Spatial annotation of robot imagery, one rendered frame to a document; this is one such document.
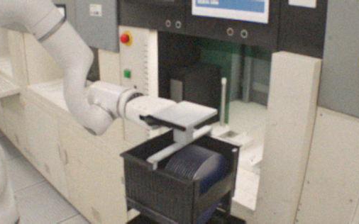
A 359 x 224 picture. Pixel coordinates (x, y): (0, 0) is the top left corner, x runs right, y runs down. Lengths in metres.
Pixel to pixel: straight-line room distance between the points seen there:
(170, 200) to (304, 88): 0.42
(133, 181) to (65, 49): 0.36
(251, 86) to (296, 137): 1.22
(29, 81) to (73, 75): 1.90
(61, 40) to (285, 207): 0.75
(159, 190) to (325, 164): 0.45
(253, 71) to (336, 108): 1.26
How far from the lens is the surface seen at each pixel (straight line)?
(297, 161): 0.93
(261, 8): 0.96
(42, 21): 0.83
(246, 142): 1.53
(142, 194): 0.84
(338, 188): 0.97
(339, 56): 0.86
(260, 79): 2.08
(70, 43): 0.85
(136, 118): 0.83
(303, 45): 0.90
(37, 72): 2.77
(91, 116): 0.88
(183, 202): 0.76
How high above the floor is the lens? 1.57
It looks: 22 degrees down
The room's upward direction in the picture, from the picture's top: straight up
